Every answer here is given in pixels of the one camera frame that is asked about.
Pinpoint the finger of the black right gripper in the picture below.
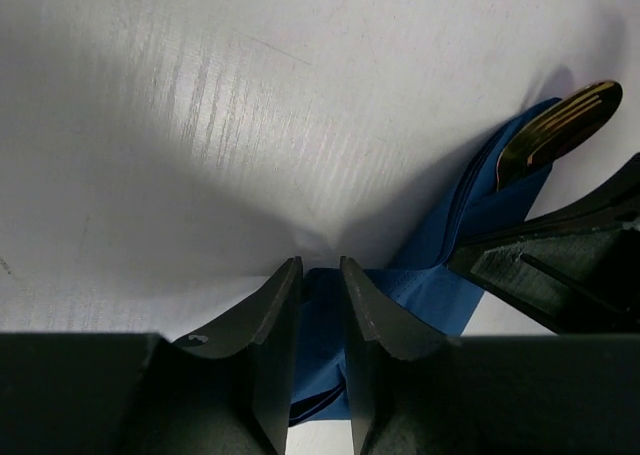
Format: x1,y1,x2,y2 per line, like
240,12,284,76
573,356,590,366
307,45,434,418
447,156,639,334

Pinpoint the gold fork green handle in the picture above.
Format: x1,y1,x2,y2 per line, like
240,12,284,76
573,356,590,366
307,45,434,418
496,80,622,190

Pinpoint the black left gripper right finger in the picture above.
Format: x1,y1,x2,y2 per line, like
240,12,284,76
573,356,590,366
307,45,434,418
340,257,639,454

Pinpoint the blue paper napkin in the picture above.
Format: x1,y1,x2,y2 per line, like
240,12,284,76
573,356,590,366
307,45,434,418
289,98,559,426

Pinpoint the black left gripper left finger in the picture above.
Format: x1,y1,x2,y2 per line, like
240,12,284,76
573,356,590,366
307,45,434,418
1,258,302,454

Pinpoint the iridescent rainbow spoon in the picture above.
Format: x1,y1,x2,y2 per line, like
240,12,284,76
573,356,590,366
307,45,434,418
523,80,623,170

